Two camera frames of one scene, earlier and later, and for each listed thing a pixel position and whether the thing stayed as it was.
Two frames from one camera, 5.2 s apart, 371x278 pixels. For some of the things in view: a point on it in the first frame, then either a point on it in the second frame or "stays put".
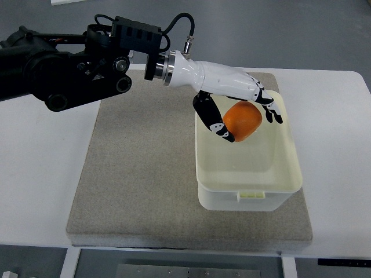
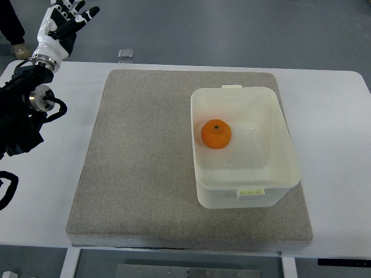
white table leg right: [289, 267] stays put
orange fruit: [242, 119] -> [216, 134]
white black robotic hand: [214, 79] -> [58, 33]
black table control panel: [344, 262] stays put
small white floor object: [9, 274] stays put
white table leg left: [69, 266] stays put
